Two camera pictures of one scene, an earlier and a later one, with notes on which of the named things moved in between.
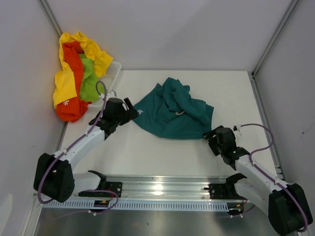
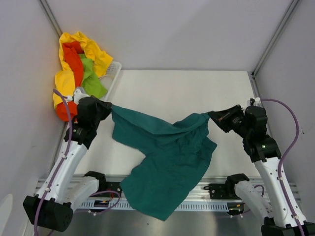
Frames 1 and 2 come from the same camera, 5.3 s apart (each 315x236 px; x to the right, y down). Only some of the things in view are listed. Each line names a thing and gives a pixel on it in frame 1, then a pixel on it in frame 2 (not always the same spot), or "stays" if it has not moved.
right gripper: x=211 y=142 -> x=223 y=117
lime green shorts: x=90 y=90 stays
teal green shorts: x=168 y=109 -> x=175 y=154
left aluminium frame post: x=48 y=12 stays
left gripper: x=132 y=112 -> x=106 y=106
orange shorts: x=72 y=111 stays
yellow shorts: x=64 y=85 stays
